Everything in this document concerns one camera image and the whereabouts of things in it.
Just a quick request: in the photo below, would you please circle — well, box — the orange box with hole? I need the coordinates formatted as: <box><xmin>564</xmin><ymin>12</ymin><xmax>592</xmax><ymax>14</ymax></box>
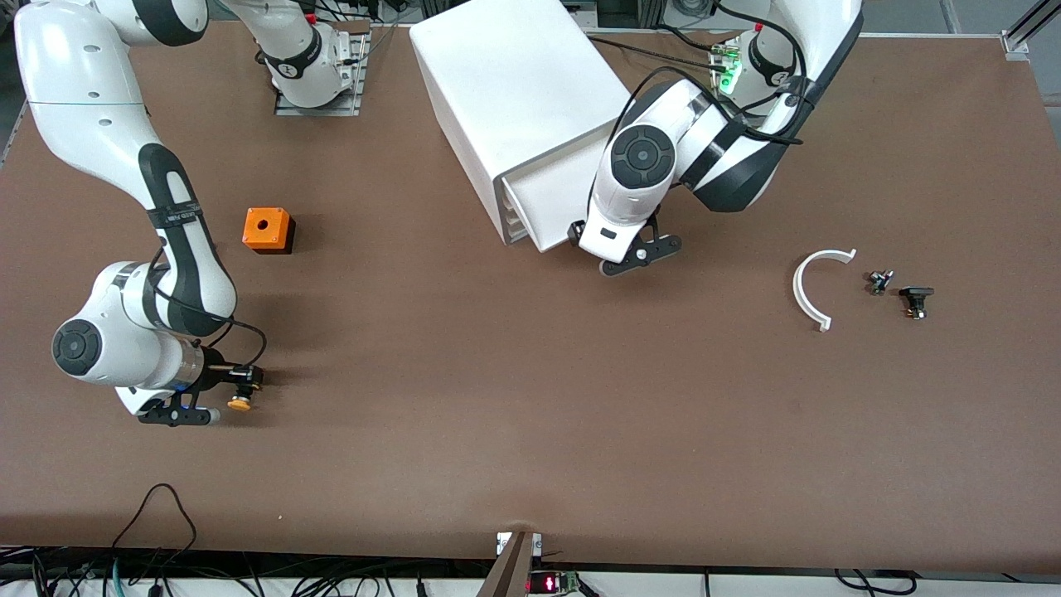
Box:
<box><xmin>242</xmin><ymin>207</ymin><xmax>296</xmax><ymax>255</ymax></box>

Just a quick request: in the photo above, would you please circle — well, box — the white semicircular plastic clamp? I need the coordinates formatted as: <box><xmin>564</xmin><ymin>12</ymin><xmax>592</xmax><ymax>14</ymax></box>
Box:
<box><xmin>792</xmin><ymin>248</ymin><xmax>858</xmax><ymax>332</ymax></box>

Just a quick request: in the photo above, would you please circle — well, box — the small red LED device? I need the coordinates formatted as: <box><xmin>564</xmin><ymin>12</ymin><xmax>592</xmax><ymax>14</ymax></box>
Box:
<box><xmin>526</xmin><ymin>570</ymin><xmax>583</xmax><ymax>596</ymax></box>

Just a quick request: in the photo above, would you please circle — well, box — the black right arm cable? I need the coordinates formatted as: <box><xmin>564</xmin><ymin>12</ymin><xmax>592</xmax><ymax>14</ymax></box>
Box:
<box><xmin>149</xmin><ymin>245</ymin><xmax>269</xmax><ymax>370</ymax></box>

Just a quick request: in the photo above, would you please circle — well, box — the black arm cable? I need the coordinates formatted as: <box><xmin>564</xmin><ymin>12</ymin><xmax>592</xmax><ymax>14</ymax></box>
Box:
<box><xmin>149</xmin><ymin>245</ymin><xmax>269</xmax><ymax>370</ymax></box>
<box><xmin>615</xmin><ymin>0</ymin><xmax>823</xmax><ymax>148</ymax></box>

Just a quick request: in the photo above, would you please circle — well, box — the black looped cable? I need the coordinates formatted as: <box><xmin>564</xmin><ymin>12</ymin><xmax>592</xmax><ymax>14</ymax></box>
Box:
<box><xmin>110</xmin><ymin>483</ymin><xmax>198</xmax><ymax>552</ymax></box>

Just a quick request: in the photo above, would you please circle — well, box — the thin black table cable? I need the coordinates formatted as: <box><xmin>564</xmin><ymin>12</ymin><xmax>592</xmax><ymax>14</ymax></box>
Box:
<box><xmin>587</xmin><ymin>35</ymin><xmax>722</xmax><ymax>74</ymax></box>

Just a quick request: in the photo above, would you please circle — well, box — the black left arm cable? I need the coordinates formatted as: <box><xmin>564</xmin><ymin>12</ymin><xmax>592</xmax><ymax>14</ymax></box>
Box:
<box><xmin>615</xmin><ymin>0</ymin><xmax>823</xmax><ymax>148</ymax></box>

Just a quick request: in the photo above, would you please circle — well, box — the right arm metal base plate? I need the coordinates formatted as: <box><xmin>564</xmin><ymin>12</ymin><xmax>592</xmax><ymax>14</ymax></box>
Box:
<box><xmin>274</xmin><ymin>25</ymin><xmax>370</xmax><ymax>117</ymax></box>

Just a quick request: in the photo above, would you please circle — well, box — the black flat-headed switch part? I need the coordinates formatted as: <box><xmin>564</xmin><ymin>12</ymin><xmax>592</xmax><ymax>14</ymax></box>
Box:
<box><xmin>899</xmin><ymin>286</ymin><xmax>936</xmax><ymax>321</ymax></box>

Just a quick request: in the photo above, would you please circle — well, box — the aluminium frame profile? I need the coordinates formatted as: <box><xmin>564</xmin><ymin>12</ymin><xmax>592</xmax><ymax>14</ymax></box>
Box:
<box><xmin>1001</xmin><ymin>0</ymin><xmax>1061</xmax><ymax>56</ymax></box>

